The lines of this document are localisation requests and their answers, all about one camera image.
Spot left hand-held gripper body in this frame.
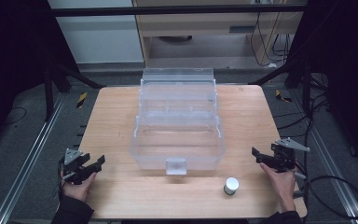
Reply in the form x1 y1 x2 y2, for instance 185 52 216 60
59 147 91 186

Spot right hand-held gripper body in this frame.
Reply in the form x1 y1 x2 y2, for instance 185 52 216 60
269 137 311 174

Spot small white-lidded jar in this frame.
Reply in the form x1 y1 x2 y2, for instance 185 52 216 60
223 176 241 197

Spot clear plastic storage box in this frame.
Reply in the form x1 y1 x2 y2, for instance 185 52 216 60
130 66 227 176

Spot person's right hand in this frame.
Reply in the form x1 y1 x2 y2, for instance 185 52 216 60
258 161 300 214

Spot person's left hand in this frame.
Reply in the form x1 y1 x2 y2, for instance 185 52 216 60
61 171 98 203

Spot yellow black tape marker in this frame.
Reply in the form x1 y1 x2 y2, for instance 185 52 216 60
76 91 89 109
274 89 294 104

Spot black metal stand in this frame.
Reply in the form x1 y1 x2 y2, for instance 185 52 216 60
247 58 314 119
41 60 107 123

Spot black curtain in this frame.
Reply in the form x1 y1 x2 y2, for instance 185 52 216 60
287 0 358 174
0 0 77 153

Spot white cabinet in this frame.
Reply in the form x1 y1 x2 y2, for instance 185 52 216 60
47 0 145 65

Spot light wooden desk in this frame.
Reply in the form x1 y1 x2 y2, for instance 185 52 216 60
131 0 310 67

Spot aluminium floor rail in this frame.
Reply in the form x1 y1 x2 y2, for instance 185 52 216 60
0 92 68 224
292 92 358 224

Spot black floor cable bundle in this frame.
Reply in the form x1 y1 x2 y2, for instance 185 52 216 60
273 73 335 139

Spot thin black floor cable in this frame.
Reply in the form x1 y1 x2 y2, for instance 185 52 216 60
2 105 28 126

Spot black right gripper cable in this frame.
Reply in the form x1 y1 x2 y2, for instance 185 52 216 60
294 160 358 220

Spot black cables under desk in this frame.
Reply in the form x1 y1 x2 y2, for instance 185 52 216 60
249 11 296 68

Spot black horizontal frame bar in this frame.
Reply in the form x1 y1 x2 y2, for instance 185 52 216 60
47 4 310 18

